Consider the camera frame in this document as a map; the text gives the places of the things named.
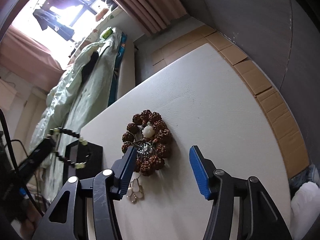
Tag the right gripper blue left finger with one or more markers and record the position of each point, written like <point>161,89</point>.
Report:
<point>123,169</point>

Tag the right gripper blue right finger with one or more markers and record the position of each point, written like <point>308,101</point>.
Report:
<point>203,170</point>

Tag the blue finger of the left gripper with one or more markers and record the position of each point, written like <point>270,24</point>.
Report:
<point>32,163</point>

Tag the butterfly shell brooch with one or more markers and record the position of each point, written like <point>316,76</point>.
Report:
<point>135,191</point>

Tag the black open jewelry box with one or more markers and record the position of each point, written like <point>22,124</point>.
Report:
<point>91,155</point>

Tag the beige headboard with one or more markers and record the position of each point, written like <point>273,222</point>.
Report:
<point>22,119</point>

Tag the white low table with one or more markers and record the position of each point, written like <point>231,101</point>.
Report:
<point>204,103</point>

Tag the light green duvet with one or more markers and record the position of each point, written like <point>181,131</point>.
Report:
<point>61,97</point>

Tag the bed with green sheet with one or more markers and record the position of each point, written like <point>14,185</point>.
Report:
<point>98,89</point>

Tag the pink curtain left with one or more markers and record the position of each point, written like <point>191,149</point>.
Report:
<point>29,60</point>

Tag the pink curtain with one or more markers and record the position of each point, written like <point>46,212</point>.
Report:
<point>153,16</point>
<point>29,60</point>

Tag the white fluffy cloth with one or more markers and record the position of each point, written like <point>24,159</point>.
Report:
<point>305,209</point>

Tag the flattened cardboard on floor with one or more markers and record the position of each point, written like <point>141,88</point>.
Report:
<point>274,107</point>

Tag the green tissue pack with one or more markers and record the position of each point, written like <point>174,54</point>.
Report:
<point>106,33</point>

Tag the dark hanging shirt left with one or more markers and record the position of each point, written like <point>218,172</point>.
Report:
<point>50,19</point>

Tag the orange plush toy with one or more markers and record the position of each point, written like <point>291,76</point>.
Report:
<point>101,14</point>

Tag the pink curtain right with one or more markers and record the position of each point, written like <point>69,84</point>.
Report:
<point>153,16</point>

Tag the dark pillow on sill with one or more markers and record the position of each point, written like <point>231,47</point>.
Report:
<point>111,4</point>

